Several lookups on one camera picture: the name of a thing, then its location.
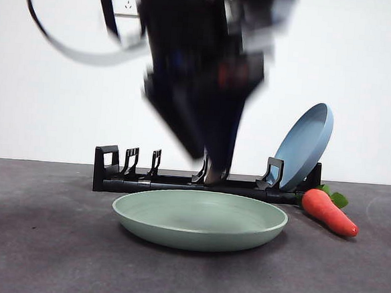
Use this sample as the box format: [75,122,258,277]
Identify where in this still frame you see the black plate rack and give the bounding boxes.
[92,144,323,208]

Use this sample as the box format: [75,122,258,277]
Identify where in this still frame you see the grey flat cable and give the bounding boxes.
[19,0,156,71]

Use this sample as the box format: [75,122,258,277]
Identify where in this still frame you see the blue plate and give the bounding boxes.
[271,99,336,194]

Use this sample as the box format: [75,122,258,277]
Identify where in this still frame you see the orange toy carrot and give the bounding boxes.
[293,183,362,238]

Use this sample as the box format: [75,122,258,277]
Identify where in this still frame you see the green plate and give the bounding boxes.
[109,185,291,258]

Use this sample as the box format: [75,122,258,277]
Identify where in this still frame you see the white wall socket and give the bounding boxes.
[113,0,141,19]

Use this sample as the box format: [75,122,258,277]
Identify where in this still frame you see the black cable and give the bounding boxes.
[94,0,123,39]

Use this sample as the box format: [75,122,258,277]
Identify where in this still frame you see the cream plate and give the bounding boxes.
[204,169,224,186]

